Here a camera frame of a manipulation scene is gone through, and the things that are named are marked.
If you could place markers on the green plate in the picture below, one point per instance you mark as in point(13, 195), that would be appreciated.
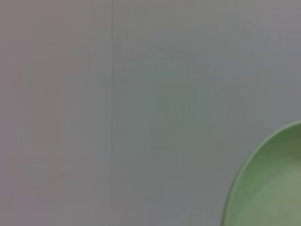
point(270, 183)

